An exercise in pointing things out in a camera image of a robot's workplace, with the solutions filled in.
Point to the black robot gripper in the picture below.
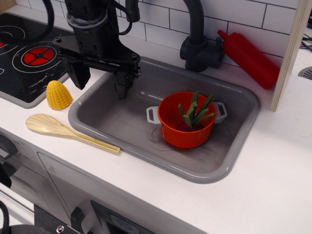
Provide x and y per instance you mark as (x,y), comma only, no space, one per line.
(98,48)

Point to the wooden toy spoon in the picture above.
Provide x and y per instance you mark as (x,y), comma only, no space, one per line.
(50,126)

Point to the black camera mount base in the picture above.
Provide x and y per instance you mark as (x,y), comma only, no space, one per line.
(44,223)

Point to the yellow toy corn cob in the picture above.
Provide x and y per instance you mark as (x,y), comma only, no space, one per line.
(58,96)

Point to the grey toy sink basin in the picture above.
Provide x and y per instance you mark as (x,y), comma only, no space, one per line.
(133,123)

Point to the red ketchup squeeze bottle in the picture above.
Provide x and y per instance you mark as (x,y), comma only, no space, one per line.
(250,59)

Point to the orange toy pot grey handles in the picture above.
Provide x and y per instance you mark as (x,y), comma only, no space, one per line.
(166,118)

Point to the light wooden side panel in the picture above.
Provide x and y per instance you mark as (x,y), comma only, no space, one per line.
(298,27)

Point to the grey oven knob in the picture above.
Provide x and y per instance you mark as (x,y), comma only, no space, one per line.
(7,148)

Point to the dark grey toy faucet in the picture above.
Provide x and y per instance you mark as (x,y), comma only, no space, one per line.
(177,24)

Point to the black toy stove top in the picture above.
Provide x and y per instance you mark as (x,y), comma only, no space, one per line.
(25,71)

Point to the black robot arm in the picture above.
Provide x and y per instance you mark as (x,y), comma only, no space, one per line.
(97,25)

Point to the round metal drain grate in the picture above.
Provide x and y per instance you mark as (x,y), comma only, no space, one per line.
(306,73)

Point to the purple toy beet green leaves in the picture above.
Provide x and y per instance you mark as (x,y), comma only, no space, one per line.
(194,116)

